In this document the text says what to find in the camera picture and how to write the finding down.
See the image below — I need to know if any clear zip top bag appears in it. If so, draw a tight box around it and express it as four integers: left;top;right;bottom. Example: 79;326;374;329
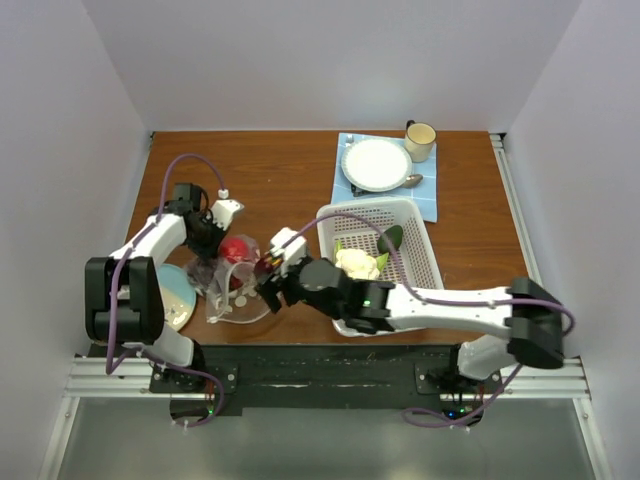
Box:
183;234;270;325

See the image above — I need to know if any fake white cauliflower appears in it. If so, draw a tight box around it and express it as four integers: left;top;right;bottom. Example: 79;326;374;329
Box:
333;241;389;280

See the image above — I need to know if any fake green pepper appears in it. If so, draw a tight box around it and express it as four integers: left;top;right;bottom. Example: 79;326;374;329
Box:
377;225;404;254

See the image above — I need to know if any fake dark red fruit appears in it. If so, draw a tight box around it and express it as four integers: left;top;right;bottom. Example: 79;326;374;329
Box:
254;254;273;277

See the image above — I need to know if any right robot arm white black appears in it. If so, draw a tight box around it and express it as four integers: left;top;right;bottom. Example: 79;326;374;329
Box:
254;257;567;393

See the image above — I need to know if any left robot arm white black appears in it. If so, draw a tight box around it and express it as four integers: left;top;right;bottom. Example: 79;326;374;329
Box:
84;183;243;392

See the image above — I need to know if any fake red apple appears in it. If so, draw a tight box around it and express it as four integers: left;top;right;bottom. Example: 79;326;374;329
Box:
218;236;251;264

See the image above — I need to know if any blue beige ceramic plate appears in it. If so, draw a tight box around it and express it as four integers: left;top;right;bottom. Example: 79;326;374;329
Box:
157;264;197;331

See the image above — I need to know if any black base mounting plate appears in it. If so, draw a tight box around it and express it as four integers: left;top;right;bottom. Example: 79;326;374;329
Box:
150;344;506;416

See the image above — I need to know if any white perforated plastic basket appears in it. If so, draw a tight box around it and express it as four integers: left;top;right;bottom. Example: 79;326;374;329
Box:
314;197;446;337

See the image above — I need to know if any white paper plate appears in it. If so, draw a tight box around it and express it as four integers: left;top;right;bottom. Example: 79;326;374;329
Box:
340;138;412;193

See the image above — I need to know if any metal spoon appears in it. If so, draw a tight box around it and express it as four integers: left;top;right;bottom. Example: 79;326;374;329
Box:
401;174;424;189

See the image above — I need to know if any cream enamel mug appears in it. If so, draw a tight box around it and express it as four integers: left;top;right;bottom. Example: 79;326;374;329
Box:
404;120;437;163

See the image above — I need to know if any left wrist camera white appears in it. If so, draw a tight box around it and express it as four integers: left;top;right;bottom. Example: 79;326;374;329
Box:
210;199;244;231

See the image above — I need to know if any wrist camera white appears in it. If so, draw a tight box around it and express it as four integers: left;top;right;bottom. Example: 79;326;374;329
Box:
268;227;308;277
210;199;244;231

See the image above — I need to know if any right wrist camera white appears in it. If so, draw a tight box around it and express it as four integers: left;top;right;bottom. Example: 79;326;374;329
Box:
268;227;308;277

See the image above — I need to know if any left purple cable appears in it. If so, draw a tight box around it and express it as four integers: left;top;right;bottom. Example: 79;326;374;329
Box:
104;153;224;429

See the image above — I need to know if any aluminium frame rail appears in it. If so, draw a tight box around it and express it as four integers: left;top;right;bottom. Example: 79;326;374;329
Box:
63;357;591;400

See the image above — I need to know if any right side aluminium rail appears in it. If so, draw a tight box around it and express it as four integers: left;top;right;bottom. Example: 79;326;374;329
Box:
488;131;565;357

